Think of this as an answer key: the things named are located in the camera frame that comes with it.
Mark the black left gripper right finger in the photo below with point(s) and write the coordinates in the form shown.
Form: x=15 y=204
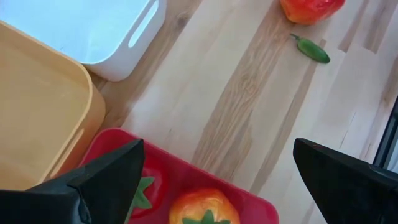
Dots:
x=351 y=193

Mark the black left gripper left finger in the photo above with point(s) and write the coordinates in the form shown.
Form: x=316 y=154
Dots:
x=77 y=199

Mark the small red tomato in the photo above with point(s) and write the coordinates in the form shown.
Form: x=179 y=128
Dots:
x=155 y=186

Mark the large orange-red tomato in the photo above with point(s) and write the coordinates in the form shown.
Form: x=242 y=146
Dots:
x=199 y=205

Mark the green jalapeno pepper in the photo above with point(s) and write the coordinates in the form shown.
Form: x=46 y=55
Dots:
x=312 y=50

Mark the red-yellow peach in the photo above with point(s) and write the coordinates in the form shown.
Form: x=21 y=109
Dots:
x=311 y=11

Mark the yellow plastic bin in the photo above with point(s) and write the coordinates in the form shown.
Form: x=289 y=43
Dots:
x=40 y=109

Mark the red plastic bin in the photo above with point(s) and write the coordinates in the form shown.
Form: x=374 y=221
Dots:
x=192 y=177

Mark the white plastic bin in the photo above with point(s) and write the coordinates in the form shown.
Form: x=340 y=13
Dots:
x=93 y=34

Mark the black table frame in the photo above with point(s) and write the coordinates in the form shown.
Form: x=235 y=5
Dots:
x=388 y=140

